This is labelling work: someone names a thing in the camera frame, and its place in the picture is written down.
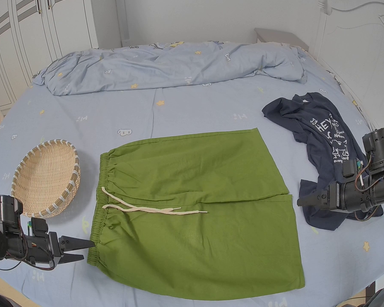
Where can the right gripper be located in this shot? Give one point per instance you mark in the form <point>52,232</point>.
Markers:
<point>348,197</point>

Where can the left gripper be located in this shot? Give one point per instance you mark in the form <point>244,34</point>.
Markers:
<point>44,249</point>

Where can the green shorts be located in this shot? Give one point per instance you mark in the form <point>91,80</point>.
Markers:
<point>195,219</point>

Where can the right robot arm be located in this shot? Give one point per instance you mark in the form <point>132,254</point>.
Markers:
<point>379,145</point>

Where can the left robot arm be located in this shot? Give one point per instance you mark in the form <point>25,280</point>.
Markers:
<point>0,241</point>

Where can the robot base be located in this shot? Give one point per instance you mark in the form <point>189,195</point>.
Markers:
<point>379,301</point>

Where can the round woven basket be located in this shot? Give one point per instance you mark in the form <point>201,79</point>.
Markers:
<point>44,177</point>

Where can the bed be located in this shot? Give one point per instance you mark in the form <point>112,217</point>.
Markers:
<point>195,113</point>

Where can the dark blue T-shirt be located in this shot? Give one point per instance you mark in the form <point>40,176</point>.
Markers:
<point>316,139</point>

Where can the grey bedside table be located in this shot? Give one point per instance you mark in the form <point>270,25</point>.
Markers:
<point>281,35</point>

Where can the pale blue quilt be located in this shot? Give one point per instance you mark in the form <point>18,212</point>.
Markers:
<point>166,66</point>

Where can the white wardrobe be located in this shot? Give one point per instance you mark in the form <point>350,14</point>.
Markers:
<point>67,11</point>

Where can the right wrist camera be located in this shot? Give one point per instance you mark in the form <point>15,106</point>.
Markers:
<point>350,168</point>

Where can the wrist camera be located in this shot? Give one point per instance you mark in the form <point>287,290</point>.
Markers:
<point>38,225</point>
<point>350,168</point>

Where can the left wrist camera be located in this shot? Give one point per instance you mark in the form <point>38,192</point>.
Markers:
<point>38,225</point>

